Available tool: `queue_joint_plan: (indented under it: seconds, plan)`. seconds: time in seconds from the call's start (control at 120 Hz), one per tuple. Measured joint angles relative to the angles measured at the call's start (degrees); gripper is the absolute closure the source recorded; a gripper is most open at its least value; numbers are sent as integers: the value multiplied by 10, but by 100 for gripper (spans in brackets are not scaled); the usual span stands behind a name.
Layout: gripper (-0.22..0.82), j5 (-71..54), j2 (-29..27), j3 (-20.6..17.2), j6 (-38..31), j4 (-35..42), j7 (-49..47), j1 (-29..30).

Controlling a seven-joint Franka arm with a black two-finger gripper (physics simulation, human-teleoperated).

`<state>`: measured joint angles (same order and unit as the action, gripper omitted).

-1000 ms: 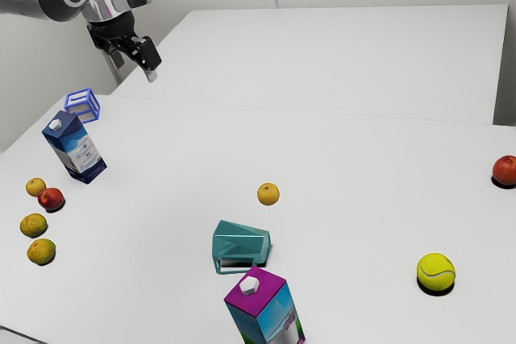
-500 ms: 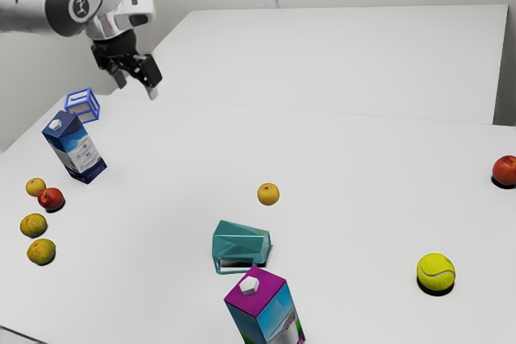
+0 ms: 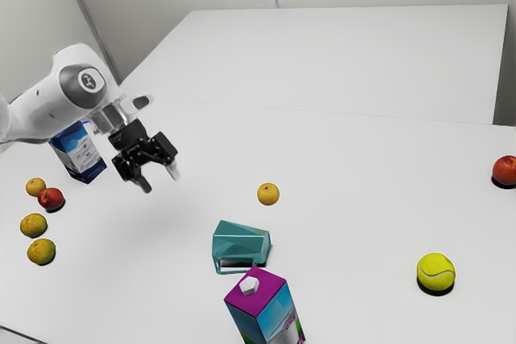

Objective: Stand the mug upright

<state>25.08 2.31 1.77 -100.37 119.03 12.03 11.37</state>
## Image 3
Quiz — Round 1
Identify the yellow tennis ball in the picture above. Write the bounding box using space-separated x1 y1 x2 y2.
416 253 456 292

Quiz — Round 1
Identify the purple-topped milk carton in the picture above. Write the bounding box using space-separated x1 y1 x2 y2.
223 266 306 344

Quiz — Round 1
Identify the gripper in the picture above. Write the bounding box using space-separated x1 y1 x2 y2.
106 118 182 194

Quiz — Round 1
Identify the yellow-orange mottled fruit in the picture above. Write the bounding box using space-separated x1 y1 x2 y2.
19 213 48 239
27 238 56 266

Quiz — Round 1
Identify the small yellow apple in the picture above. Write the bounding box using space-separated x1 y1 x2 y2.
25 177 47 197

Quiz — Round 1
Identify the blue milk carton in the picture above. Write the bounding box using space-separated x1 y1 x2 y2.
48 120 108 185

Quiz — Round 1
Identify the red apple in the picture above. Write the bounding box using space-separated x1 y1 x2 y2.
37 187 65 211
492 155 516 186

